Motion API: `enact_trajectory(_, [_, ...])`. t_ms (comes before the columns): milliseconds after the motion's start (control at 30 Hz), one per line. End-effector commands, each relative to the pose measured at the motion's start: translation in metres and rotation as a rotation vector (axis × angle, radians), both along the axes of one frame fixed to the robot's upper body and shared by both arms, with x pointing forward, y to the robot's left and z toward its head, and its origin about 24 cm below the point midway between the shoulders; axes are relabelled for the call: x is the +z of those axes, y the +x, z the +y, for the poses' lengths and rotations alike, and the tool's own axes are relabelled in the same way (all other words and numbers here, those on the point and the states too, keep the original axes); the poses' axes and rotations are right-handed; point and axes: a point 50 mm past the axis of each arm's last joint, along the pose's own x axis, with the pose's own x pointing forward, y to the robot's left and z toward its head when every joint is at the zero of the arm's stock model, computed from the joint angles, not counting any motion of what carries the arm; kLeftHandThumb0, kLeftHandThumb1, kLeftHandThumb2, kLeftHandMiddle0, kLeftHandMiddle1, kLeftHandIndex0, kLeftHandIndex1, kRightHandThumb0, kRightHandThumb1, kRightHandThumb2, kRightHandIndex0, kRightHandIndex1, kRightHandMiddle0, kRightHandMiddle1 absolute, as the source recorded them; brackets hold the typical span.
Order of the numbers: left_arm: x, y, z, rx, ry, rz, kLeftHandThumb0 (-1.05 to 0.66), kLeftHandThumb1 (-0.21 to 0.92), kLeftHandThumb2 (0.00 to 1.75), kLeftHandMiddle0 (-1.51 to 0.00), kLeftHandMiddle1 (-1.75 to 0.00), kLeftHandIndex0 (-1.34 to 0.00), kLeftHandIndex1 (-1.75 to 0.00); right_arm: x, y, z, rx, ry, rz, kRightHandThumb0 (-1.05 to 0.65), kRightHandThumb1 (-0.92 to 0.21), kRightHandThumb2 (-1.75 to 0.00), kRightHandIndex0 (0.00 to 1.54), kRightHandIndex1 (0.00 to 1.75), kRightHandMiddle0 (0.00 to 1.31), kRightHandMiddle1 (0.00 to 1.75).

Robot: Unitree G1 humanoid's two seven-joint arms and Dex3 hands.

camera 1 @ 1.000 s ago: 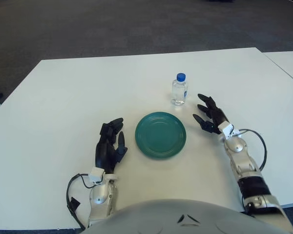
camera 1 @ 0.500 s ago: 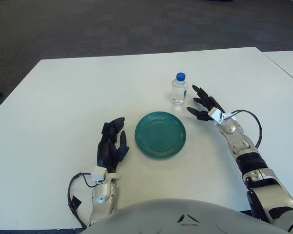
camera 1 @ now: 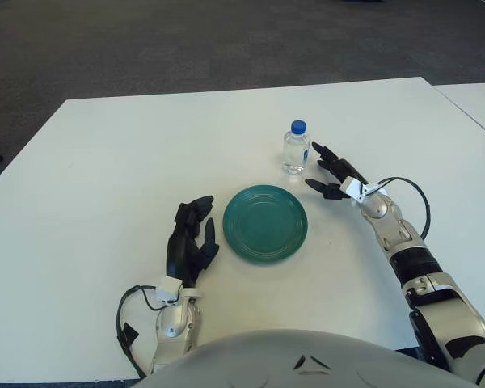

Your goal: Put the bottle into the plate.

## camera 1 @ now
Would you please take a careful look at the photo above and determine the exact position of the green round plate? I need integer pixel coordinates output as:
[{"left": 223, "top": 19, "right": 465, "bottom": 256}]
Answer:
[{"left": 221, "top": 184, "right": 309, "bottom": 266}]

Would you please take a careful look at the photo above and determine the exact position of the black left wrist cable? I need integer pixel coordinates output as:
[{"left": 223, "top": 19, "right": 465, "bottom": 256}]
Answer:
[{"left": 116, "top": 285, "right": 165, "bottom": 379}]

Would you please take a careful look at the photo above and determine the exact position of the clear bottle with blue cap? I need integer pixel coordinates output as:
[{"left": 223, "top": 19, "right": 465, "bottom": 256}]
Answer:
[{"left": 281, "top": 119, "right": 311, "bottom": 176}]

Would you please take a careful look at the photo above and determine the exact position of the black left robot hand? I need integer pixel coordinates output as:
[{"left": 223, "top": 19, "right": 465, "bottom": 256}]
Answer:
[{"left": 165, "top": 195, "right": 221, "bottom": 289}]

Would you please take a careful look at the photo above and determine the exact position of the grey robot torso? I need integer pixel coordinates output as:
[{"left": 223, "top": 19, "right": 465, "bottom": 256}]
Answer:
[{"left": 131, "top": 329, "right": 485, "bottom": 388}]

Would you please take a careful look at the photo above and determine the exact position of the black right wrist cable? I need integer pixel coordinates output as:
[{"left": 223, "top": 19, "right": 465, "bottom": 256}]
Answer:
[{"left": 365, "top": 175, "right": 432, "bottom": 239}]

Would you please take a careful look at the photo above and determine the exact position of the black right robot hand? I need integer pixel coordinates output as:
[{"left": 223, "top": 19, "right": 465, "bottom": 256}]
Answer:
[{"left": 305, "top": 141, "right": 367, "bottom": 202}]

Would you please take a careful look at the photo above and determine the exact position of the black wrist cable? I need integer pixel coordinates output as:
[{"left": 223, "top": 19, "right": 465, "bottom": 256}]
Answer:
[
  {"left": 116, "top": 285, "right": 165, "bottom": 379},
  {"left": 365, "top": 175, "right": 432, "bottom": 239}
]

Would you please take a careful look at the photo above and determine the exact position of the white neighbouring table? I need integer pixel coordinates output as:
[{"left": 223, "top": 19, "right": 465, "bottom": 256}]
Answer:
[{"left": 432, "top": 82, "right": 485, "bottom": 143}]

